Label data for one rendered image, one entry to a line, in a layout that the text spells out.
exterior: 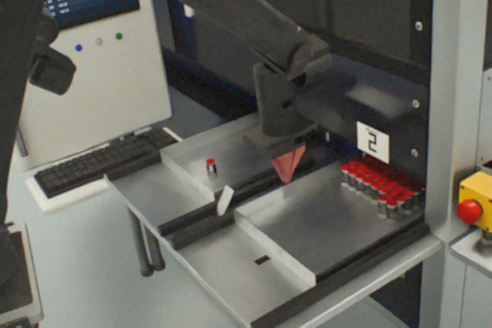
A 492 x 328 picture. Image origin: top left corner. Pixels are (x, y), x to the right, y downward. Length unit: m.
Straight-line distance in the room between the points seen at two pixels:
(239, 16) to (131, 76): 1.10
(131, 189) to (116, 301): 1.11
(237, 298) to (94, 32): 0.92
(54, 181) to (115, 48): 0.41
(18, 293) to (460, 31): 0.77
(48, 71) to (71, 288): 1.63
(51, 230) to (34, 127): 1.31
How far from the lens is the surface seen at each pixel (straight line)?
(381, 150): 1.18
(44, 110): 1.72
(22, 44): 0.54
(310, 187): 1.31
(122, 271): 2.60
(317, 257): 1.12
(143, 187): 1.41
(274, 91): 0.86
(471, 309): 1.37
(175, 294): 2.42
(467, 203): 1.04
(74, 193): 1.60
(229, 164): 1.43
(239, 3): 0.69
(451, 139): 1.05
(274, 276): 1.10
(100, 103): 1.76
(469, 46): 0.99
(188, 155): 1.49
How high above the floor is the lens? 1.60
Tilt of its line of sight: 28 degrees down
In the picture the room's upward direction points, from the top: 7 degrees counter-clockwise
